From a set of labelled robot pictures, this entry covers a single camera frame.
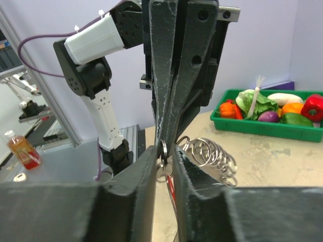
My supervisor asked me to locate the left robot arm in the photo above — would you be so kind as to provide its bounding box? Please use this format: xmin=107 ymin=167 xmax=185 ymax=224
xmin=53 ymin=1 xmax=240 ymax=174

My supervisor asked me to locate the green bell pepper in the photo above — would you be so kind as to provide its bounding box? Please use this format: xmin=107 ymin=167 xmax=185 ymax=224
xmin=280 ymin=112 xmax=313 ymax=127

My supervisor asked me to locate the red chili pepper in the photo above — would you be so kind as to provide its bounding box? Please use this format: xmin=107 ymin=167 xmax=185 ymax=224
xmin=226 ymin=99 xmax=244 ymax=120

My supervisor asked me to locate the orange drink bottle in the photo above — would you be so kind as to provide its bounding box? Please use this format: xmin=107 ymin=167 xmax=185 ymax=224
xmin=5 ymin=130 xmax=42 ymax=170

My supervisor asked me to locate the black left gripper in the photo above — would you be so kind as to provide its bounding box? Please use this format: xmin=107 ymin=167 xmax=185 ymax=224
xmin=141 ymin=1 xmax=240 ymax=151

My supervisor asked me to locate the orange bell pepper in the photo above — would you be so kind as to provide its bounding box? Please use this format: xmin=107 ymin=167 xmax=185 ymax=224
xmin=281 ymin=102 xmax=304 ymax=116

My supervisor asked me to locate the purple onion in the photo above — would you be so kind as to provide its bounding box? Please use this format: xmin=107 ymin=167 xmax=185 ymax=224
xmin=258 ymin=111 xmax=280 ymax=123

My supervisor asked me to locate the purple box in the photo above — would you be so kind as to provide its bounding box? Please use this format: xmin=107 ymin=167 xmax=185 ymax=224
xmin=261 ymin=81 xmax=295 ymax=90

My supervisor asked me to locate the green leafy cabbage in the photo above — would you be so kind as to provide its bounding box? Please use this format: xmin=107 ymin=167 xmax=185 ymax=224
xmin=235 ymin=76 xmax=278 ymax=120

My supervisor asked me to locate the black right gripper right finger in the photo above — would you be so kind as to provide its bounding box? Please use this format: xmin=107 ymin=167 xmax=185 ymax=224
xmin=173 ymin=146 xmax=322 ymax=241

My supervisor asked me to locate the red bell pepper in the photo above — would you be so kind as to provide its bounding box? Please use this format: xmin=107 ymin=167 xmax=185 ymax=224
xmin=301 ymin=94 xmax=322 ymax=122

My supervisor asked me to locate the white radish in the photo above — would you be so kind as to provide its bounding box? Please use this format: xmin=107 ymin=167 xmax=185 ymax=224
xmin=268 ymin=93 xmax=304 ymax=106

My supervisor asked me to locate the small orange pepper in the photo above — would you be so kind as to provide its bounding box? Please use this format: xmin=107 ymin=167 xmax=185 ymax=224
xmin=220 ymin=102 xmax=236 ymax=119

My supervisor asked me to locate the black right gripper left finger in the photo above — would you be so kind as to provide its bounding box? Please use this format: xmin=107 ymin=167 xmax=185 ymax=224
xmin=1 ymin=145 xmax=157 ymax=241

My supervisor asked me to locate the red key tag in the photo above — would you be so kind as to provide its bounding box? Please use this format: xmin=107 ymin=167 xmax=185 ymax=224
xmin=166 ymin=175 xmax=177 ymax=216

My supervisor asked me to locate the green plastic tray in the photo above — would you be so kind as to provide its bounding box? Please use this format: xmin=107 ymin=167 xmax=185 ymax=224
xmin=210 ymin=89 xmax=322 ymax=142

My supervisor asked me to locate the aluminium frame rail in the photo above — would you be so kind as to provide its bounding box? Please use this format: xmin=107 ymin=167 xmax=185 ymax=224
xmin=0 ymin=5 xmax=147 ymax=164

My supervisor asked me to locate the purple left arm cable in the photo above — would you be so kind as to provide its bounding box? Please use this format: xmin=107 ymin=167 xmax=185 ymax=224
xmin=18 ymin=0 xmax=127 ymax=182

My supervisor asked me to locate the silver key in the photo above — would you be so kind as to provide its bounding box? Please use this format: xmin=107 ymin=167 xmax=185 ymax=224
xmin=156 ymin=140 xmax=174 ymax=183

